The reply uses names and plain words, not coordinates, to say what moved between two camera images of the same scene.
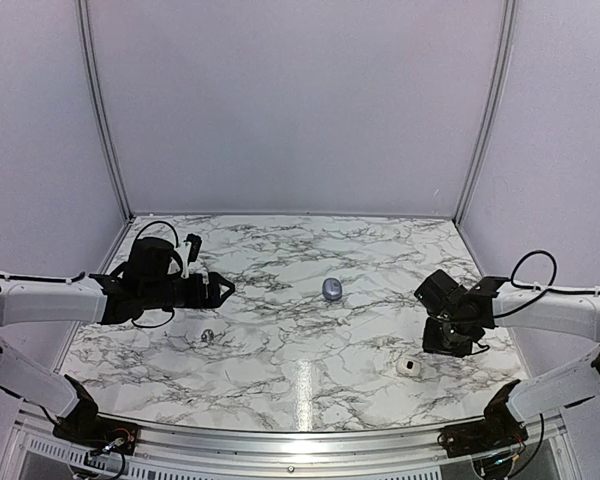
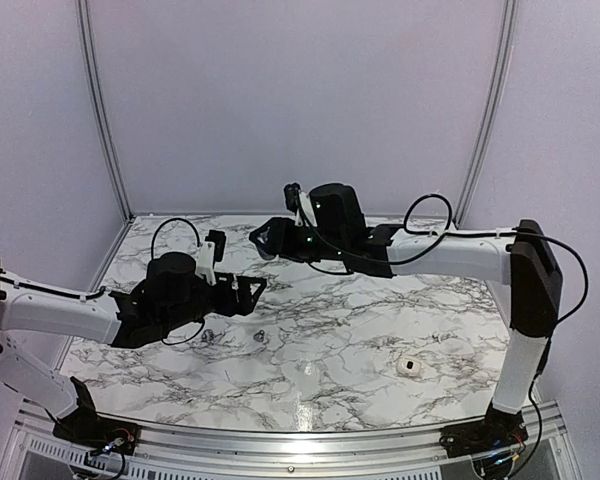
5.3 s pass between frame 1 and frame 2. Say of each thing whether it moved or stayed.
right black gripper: moved
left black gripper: moved
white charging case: stayed
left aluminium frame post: stayed
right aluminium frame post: stayed
